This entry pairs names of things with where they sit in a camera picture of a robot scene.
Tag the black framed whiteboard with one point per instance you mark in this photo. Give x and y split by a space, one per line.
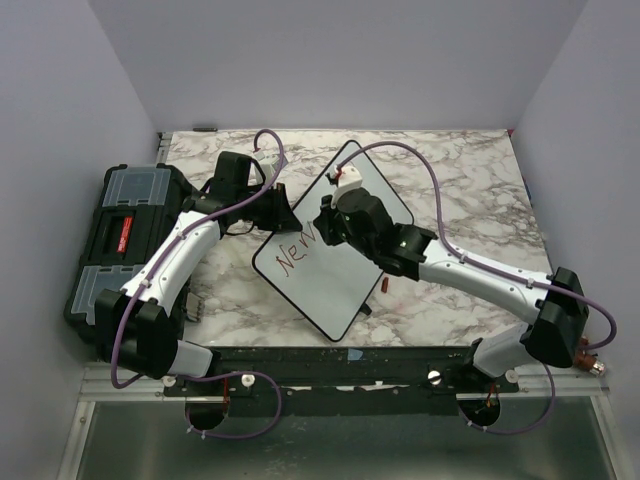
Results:
327 285

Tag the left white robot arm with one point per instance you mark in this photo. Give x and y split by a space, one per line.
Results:
136 327

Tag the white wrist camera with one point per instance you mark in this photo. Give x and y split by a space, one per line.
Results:
270 164
344 179

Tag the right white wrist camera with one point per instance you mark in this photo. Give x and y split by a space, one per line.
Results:
344 179

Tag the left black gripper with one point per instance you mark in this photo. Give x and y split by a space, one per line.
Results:
282 218

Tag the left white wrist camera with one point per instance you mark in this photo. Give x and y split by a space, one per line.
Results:
270 164

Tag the brown pipe valve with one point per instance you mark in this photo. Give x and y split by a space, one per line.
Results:
588 362

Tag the black mounting rail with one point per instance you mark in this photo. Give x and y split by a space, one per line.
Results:
257 382

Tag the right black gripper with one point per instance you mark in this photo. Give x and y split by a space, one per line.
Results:
325 220

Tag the black plastic toolbox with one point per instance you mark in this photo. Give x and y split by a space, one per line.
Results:
137 209

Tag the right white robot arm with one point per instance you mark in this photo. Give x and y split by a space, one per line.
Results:
550 309

